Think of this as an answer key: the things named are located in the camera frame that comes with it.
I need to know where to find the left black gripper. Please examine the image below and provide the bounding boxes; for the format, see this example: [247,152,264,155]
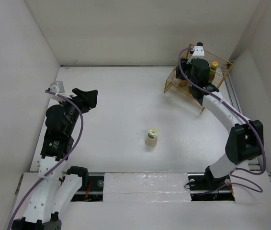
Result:
[58,88,97,134]

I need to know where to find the yellow wire rack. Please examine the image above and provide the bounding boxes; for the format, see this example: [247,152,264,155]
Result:
[164,44,233,112]

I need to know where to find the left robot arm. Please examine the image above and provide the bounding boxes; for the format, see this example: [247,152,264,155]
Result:
[7,88,98,230]

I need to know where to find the purple cable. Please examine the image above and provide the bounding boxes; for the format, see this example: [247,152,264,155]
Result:
[178,47,267,195]
[6,90,84,230]

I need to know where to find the yellow-cap green-label sauce bottle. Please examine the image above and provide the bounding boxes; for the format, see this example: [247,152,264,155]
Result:
[209,61,219,82]

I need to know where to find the pink-cap spice shaker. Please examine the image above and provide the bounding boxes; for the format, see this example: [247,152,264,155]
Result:
[169,71,176,81]

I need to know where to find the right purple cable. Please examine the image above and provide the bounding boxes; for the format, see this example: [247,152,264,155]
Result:
[178,47,267,195]

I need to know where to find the beige squeeze bottle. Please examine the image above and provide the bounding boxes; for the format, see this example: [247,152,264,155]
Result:
[145,129,158,147]

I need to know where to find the yellow-cap red-label sauce bottle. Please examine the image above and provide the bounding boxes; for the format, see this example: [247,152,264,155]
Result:
[179,80,188,87]

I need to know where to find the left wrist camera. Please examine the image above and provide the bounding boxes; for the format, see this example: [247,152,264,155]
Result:
[45,81,67,101]

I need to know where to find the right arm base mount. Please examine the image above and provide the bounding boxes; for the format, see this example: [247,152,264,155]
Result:
[184,173,235,201]

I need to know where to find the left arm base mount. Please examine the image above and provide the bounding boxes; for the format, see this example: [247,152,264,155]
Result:
[71,172,105,202]

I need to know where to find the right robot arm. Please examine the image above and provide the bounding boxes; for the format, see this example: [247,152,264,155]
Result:
[176,58,266,189]

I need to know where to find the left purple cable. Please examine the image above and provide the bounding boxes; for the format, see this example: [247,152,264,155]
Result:
[6,90,84,230]

